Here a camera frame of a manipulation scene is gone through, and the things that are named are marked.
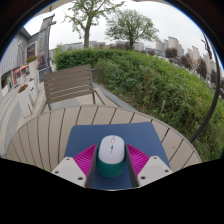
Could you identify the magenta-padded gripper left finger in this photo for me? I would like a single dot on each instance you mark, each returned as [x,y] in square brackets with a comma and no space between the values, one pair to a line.
[85,160]

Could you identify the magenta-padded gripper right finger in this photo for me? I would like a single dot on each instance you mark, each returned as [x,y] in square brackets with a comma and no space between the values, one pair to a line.
[137,160]

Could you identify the white and teal computer mouse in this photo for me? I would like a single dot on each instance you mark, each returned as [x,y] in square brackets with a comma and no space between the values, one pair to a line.
[111,156]

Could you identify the blue rectangular mouse pad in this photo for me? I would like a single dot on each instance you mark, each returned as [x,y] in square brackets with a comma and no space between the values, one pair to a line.
[140,135]

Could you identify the green trimmed hedge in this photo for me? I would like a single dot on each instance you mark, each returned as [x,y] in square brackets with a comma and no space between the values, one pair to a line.
[150,83]

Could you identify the brown slatted outdoor chair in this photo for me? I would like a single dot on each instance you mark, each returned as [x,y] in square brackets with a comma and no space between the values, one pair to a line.
[68,83]

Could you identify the white planter with orange flowers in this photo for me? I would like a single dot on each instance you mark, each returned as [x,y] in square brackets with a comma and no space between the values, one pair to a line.
[25,100]

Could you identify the dark curved parasol pole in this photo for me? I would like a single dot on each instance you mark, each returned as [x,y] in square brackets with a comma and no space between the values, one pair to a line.
[215,93]

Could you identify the white planter with red flowers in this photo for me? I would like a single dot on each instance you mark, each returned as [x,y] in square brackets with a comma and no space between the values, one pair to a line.
[32,68]

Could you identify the grey storefront building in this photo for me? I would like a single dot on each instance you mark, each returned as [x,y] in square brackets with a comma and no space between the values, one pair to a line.
[13,61]

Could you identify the distant apartment buildings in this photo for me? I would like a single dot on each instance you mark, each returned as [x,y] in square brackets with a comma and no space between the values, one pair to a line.
[173,42]

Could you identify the tall grey sign pillar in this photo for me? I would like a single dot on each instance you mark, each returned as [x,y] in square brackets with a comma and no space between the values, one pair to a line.
[42,43]

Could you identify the thin-crowned tree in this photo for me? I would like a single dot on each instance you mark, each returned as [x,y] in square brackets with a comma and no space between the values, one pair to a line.
[87,31]

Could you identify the round-crowned tree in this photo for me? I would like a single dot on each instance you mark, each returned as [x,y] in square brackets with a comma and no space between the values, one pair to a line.
[131,26]

